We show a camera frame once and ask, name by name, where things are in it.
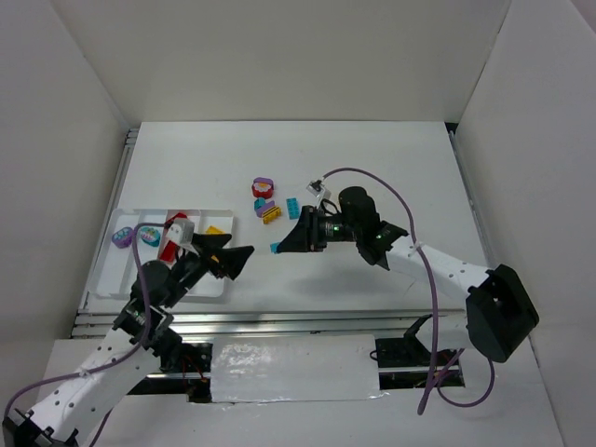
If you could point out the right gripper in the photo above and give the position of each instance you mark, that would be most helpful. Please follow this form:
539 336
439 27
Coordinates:
315 228

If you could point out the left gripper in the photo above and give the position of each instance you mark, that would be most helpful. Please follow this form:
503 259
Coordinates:
208 258

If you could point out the yellow striped brick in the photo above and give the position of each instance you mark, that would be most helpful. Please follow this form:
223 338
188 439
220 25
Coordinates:
271 214

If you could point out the teal purple brick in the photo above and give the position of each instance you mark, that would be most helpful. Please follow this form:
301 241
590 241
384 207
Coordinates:
261 206

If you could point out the red long brick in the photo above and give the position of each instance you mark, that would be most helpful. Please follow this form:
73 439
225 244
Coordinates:
169 253

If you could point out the teal frog brick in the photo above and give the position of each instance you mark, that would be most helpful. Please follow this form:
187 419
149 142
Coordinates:
150 236

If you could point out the purple paw brick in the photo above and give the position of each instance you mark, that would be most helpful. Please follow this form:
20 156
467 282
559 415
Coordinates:
122 238

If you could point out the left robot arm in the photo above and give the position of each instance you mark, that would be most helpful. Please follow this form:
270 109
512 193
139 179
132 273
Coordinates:
139 341

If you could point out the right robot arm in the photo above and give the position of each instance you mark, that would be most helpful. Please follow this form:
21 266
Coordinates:
499 311

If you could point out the purple red flower brick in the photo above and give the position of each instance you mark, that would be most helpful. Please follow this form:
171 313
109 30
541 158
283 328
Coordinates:
262 187

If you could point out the white divided tray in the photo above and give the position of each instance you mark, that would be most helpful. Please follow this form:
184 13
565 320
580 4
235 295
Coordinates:
115 270

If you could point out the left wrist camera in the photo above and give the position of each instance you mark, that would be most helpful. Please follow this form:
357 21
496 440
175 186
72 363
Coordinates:
181 232

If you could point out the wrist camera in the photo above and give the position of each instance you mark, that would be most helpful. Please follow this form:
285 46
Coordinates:
318 190
181 232

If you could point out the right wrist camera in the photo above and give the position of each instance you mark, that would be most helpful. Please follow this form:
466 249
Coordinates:
318 190

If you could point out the aluminium frame rail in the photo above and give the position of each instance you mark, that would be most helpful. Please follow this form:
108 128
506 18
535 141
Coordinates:
199 326

